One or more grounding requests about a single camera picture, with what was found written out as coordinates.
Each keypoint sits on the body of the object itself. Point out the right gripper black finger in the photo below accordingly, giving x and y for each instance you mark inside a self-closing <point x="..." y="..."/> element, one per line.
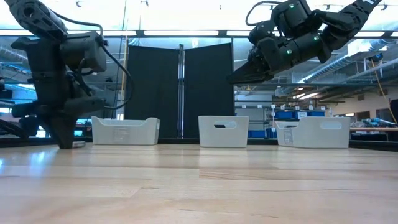
<point x="252" y="74"/>

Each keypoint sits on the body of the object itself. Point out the silver ventilation duct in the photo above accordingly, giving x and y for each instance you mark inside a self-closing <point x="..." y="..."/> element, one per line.
<point x="339" y="62"/>

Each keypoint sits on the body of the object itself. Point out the black folding screen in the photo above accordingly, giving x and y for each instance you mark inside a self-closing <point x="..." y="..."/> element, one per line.
<point x="155" y="93"/>

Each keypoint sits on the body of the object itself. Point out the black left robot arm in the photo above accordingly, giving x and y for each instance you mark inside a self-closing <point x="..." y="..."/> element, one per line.
<point x="34" y="15"/>

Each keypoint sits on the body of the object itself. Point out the blue storage bin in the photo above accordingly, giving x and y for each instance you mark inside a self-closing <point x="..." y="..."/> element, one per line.
<point x="316" y="114"/>
<point x="284" y="115"/>
<point x="258" y="134"/>

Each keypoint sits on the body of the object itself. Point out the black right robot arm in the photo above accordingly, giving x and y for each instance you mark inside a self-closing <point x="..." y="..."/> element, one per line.
<point x="348" y="18"/>

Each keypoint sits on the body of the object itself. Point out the light grey plastic bin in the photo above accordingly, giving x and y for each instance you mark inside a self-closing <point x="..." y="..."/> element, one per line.
<point x="124" y="133"/>
<point x="224" y="137"/>
<point x="314" y="137"/>

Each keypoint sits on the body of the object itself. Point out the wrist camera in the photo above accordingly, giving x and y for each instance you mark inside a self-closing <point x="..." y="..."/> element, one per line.
<point x="262" y="31"/>
<point x="87" y="105"/>

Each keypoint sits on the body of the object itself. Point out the metal shelf rack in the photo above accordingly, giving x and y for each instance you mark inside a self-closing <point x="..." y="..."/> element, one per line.
<point x="270" y="124"/>

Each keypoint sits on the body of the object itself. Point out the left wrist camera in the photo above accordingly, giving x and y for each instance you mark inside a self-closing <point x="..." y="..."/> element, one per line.
<point x="87" y="105"/>

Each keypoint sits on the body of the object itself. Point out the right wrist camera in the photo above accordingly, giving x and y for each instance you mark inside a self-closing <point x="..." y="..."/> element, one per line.
<point x="262" y="31"/>

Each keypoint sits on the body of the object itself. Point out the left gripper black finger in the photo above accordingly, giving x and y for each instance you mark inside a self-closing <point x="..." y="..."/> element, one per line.
<point x="60" y="130"/>

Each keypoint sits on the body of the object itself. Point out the wooden workbench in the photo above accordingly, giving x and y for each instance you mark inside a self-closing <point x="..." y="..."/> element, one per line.
<point x="373" y="129"/>

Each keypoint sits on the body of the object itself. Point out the black aluminium table frame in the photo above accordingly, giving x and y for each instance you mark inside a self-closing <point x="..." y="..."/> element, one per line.
<point x="180" y="141"/>

